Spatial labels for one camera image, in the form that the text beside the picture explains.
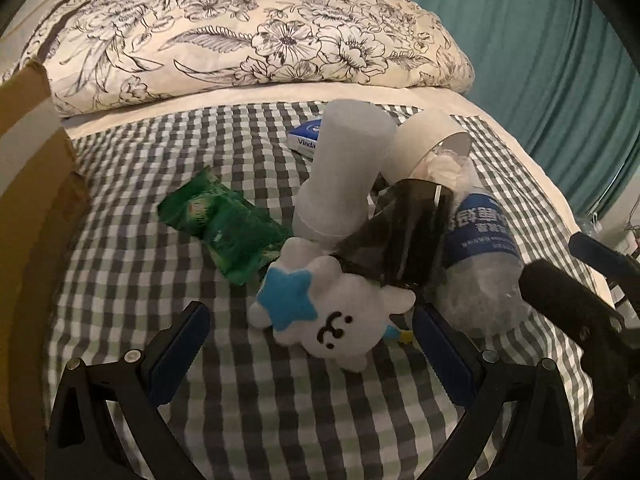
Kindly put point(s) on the blue tissue pack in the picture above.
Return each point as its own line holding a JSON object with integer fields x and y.
{"x": 306, "y": 140}

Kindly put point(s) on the dark translucent plastic cup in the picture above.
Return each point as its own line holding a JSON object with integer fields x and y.
{"x": 400, "y": 230}

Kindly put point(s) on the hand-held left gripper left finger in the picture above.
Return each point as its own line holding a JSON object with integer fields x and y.
{"x": 182, "y": 345}

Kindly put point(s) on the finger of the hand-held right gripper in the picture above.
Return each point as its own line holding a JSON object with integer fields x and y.
{"x": 590, "y": 247}
{"x": 560, "y": 295}

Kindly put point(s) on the green snack packet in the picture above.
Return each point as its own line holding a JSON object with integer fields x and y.
{"x": 220, "y": 225}

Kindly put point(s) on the clear bottle with blue label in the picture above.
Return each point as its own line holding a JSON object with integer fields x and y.
{"x": 480, "y": 240}

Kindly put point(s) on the cardboard box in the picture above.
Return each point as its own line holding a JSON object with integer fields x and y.
{"x": 30, "y": 160}

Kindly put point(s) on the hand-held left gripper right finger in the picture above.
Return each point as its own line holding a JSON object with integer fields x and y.
{"x": 440, "y": 350}

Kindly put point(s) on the frosted white cup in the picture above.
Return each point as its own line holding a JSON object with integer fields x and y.
{"x": 340, "y": 170}

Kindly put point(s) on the checkered blanket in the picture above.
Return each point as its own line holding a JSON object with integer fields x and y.
{"x": 150, "y": 260}

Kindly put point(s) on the white plush toy blue star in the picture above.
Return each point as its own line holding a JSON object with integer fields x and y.
{"x": 345, "y": 310}

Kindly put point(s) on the white tape roll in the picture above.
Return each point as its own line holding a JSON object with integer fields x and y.
{"x": 415, "y": 145}

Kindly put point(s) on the floral duvet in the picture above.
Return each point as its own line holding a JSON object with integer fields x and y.
{"x": 250, "y": 35}

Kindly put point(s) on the teal curtain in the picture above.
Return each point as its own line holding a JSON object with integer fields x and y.
{"x": 525, "y": 60}

